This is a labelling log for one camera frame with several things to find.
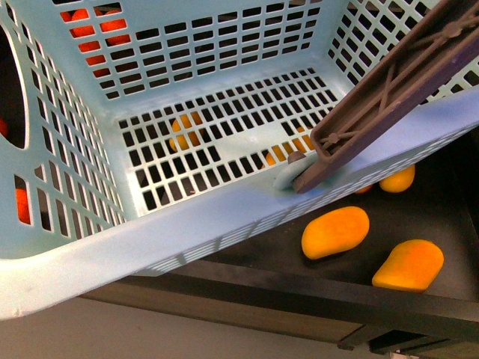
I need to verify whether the light blue plastic basket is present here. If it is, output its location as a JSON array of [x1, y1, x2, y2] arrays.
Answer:
[[1, 1, 478, 320]]

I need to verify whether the brown basket handle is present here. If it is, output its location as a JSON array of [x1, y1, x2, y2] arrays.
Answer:
[[293, 1, 478, 193]]

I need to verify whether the yellow mango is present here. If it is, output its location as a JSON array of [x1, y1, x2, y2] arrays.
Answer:
[[372, 239, 445, 293], [301, 206, 370, 260], [379, 165, 415, 193]]

